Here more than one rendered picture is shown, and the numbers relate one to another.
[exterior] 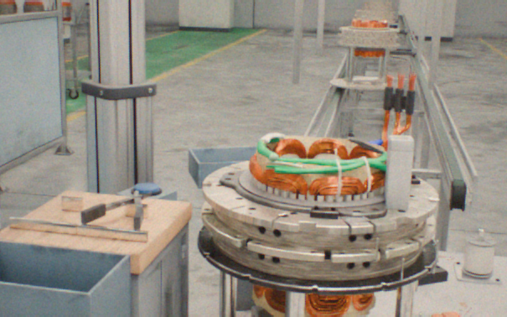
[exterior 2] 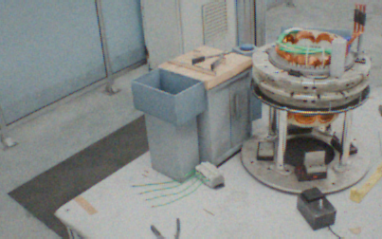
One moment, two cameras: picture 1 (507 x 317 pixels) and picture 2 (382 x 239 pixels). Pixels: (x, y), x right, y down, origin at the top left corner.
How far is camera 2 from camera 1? 46 cm
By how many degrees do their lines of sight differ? 34
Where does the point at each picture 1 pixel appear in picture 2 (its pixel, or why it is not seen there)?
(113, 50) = not seen: outside the picture
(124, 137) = (248, 17)
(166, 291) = (233, 98)
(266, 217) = (267, 71)
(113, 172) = (243, 34)
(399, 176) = (336, 60)
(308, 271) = (285, 100)
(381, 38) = not seen: outside the picture
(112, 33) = not seen: outside the picture
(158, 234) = (224, 72)
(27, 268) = (169, 81)
